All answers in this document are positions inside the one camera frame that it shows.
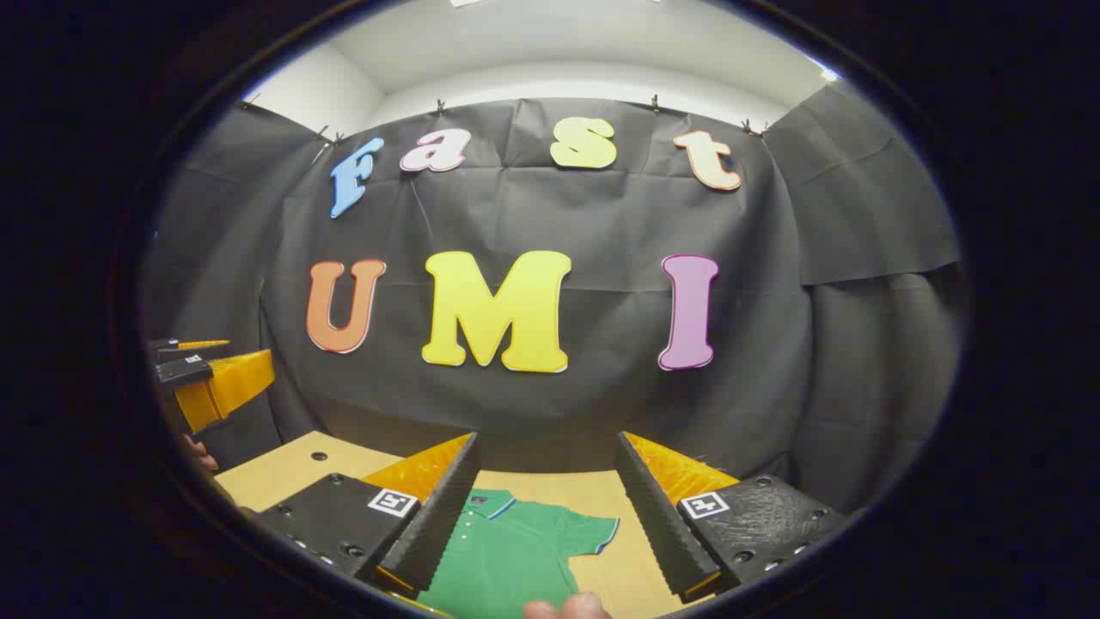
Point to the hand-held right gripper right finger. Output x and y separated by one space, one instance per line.
653 516

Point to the green T-shirt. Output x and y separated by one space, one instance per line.
516 550

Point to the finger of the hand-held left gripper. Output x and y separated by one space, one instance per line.
168 351
185 371

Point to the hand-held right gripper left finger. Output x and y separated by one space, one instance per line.
443 516

